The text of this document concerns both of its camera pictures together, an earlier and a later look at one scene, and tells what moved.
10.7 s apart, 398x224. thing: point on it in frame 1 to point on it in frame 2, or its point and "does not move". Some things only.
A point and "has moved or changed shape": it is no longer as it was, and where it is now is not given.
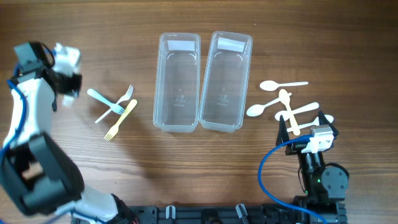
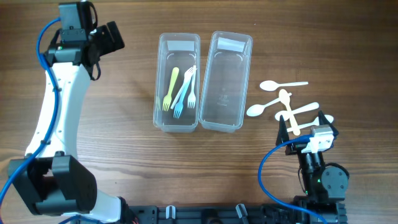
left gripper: [77, 83] to [111, 45]
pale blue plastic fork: [114, 107] to [178, 106]
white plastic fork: [67, 100] has moved or changed shape
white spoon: [257, 109] does not move
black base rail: [333, 210] does not move
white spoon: [328, 118] does not move
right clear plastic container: [225, 80] does not move
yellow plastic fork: [114, 129] to [168, 98]
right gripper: [283, 134] does not move
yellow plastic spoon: [285, 96] does not move
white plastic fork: [125, 98] to [187, 75]
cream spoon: [285, 113] does not move
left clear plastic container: [176, 102] does not move
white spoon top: [271, 85] does not move
